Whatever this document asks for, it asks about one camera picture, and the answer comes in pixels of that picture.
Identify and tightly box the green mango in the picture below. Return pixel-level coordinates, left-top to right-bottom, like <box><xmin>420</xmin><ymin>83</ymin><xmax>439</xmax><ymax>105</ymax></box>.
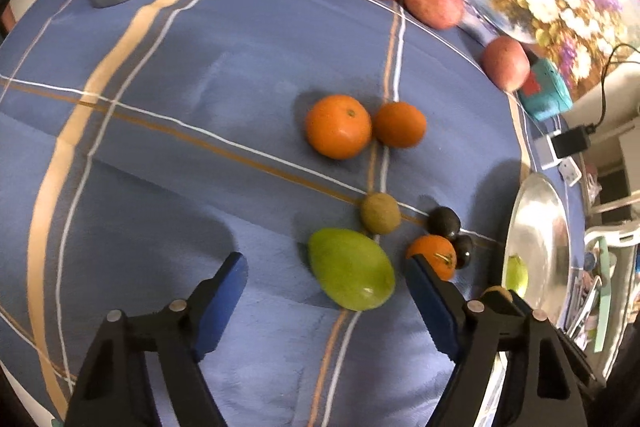
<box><xmin>307</xmin><ymin>228</ymin><xmax>396</xmax><ymax>312</ymax></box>

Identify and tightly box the black cable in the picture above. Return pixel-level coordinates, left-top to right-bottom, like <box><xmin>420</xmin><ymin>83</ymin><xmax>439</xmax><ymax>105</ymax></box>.
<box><xmin>585</xmin><ymin>43</ymin><xmax>640</xmax><ymax>132</ymax></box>

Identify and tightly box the teal box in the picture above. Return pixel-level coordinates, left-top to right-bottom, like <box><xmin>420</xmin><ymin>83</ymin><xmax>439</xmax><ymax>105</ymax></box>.
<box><xmin>516</xmin><ymin>57</ymin><xmax>573</xmax><ymax>122</ymax></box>

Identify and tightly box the red mango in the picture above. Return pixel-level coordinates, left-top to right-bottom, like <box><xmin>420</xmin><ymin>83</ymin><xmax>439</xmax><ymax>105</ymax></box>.
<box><xmin>481</xmin><ymin>36</ymin><xmax>531</xmax><ymax>92</ymax></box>

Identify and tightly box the black power adapter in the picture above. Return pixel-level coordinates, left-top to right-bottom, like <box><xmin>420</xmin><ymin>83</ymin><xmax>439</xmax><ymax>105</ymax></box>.
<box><xmin>550</xmin><ymin>125</ymin><xmax>592</xmax><ymax>159</ymax></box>

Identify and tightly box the large orange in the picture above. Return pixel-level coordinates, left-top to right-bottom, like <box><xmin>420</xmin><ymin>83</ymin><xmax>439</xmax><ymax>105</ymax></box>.
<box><xmin>305</xmin><ymin>94</ymin><xmax>373</xmax><ymax>160</ymax></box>
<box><xmin>372</xmin><ymin>101</ymin><xmax>427</xmax><ymax>148</ymax></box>

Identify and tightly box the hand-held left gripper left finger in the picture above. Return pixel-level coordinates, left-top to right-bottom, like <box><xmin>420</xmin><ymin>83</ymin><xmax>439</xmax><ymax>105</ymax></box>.
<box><xmin>64</xmin><ymin>251</ymin><xmax>249</xmax><ymax>427</ymax></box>

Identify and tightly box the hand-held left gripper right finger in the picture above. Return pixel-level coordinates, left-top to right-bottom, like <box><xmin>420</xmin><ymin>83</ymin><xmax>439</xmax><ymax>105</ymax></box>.
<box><xmin>404</xmin><ymin>254</ymin><xmax>588</xmax><ymax>427</ymax></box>

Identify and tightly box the white chair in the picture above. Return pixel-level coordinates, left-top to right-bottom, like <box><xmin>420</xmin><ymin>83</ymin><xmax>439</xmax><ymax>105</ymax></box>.
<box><xmin>584</xmin><ymin>199</ymin><xmax>640</xmax><ymax>373</ymax></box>

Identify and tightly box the small orange tangerine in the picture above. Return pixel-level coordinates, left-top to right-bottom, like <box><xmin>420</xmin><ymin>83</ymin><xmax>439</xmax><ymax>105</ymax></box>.
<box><xmin>406</xmin><ymin>234</ymin><xmax>458</xmax><ymax>282</ymax></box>

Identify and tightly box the blue plaid tablecloth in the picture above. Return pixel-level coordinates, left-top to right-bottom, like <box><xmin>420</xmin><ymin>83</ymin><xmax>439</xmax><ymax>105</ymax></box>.
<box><xmin>0</xmin><ymin>0</ymin><xmax>586</xmax><ymax>427</ymax></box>

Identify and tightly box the red apple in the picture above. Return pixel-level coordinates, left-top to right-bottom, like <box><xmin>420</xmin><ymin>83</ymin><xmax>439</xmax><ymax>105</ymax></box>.
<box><xmin>404</xmin><ymin>0</ymin><xmax>465</xmax><ymax>31</ymax></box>

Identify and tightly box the white power plug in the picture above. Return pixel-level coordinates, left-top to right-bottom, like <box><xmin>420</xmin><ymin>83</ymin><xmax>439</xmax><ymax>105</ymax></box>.
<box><xmin>557</xmin><ymin>157</ymin><xmax>583</xmax><ymax>185</ymax></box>

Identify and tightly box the white charger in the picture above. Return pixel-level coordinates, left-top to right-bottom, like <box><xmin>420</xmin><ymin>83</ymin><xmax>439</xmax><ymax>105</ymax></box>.
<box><xmin>537</xmin><ymin>134</ymin><xmax>563</xmax><ymax>170</ymax></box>

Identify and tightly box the dark avocado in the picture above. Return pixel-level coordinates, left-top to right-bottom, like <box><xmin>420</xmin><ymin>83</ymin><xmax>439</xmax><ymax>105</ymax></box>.
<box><xmin>426</xmin><ymin>206</ymin><xmax>462</xmax><ymax>240</ymax></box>
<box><xmin>452</xmin><ymin>234</ymin><xmax>475</xmax><ymax>269</ymax></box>

